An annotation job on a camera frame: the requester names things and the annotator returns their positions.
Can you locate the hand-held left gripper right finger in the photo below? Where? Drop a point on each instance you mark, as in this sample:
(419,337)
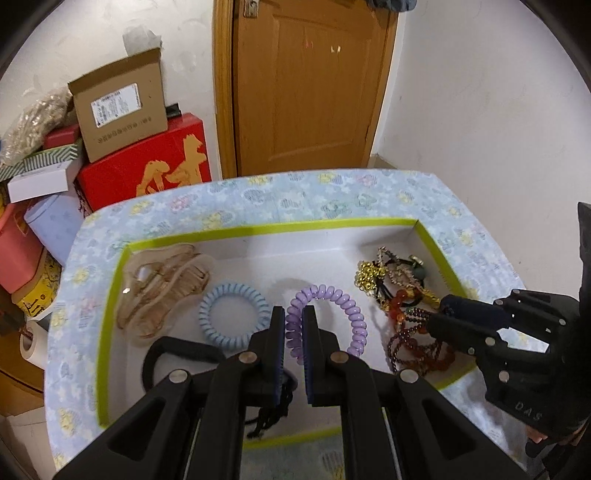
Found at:
(310,341)

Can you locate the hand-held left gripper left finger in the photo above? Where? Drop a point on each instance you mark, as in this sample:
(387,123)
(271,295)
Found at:
(276,341)

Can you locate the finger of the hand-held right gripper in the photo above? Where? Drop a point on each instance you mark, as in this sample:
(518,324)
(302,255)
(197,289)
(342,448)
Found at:
(457,334)
(471,310)

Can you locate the green cardboard tray box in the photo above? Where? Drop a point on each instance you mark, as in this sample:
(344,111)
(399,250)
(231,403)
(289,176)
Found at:
(277,258)

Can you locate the person's right hand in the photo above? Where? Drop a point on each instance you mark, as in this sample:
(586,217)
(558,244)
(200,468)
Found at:
(535,443)

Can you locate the translucent brown hair claw clip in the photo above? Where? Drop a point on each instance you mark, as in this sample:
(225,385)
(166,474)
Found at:
(152,300)

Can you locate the large red gift box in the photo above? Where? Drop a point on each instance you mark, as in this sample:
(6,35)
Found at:
(120,166)

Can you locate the white paper roll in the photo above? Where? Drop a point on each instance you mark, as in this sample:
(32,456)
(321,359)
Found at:
(34,350)

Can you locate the yellow printed box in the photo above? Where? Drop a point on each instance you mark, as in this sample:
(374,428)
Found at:
(39,286)

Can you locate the lavender cylinder container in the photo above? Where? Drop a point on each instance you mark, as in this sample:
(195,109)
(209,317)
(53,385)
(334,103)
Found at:
(55,226)

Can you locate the wooden door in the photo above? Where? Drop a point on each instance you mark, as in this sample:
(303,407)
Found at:
(304,92)

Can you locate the open cardboard box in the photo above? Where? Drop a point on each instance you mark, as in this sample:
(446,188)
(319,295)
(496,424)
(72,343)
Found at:
(124,134)

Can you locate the pink plastic bin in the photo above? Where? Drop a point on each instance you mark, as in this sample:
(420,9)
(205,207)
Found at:
(18,254)

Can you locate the white flat box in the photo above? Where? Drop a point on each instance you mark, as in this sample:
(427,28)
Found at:
(39,182)

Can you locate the green striped box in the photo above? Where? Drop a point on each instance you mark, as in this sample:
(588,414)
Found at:
(41,159)

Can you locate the small red box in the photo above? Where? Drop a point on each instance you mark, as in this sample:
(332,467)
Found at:
(60,136)

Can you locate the hanging dark clothes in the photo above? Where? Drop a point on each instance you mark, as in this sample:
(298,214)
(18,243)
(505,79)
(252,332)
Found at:
(392,3)

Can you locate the bag of golden pieces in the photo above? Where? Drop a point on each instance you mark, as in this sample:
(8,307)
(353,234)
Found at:
(32,120)

